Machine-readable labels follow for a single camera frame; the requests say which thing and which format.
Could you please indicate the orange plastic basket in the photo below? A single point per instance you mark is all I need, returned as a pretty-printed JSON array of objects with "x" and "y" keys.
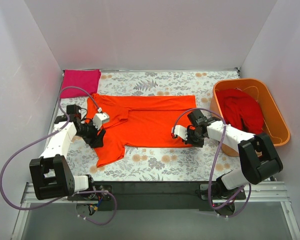
[{"x": 273, "y": 122}]

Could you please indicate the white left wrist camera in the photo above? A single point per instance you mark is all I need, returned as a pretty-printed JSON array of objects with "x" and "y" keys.
[{"x": 99, "y": 119}]

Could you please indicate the aluminium frame rail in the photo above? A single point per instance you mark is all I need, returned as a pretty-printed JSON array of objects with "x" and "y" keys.
[{"x": 161, "y": 211}]

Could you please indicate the floral patterned tablecloth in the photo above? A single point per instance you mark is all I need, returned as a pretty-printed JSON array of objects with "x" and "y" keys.
[{"x": 157, "y": 164}]

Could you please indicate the orange t-shirt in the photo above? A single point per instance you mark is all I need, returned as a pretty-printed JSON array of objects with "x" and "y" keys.
[{"x": 139, "y": 121}]

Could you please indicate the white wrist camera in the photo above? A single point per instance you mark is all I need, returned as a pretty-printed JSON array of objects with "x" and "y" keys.
[
  {"x": 179, "y": 131},
  {"x": 99, "y": 119}
]

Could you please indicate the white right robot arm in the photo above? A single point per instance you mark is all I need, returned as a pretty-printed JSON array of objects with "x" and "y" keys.
[{"x": 258, "y": 157}]

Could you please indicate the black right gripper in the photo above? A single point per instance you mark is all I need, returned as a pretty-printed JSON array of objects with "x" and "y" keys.
[{"x": 190, "y": 139}]

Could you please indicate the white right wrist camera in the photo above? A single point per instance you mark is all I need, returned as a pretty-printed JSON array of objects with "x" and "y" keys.
[{"x": 179, "y": 131}]

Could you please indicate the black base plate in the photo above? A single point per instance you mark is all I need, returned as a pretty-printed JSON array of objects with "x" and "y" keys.
[{"x": 149, "y": 195}]

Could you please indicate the folded magenta t-shirt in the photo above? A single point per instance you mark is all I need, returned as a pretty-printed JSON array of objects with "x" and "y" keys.
[{"x": 87, "y": 80}]

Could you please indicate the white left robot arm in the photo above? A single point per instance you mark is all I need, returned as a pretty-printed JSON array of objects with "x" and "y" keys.
[{"x": 50, "y": 173}]

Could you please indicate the red t-shirt in basket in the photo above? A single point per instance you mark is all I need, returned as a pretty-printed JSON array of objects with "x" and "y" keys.
[{"x": 240, "y": 110}]

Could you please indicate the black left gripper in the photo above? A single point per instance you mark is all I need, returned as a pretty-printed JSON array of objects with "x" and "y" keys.
[{"x": 97, "y": 136}]

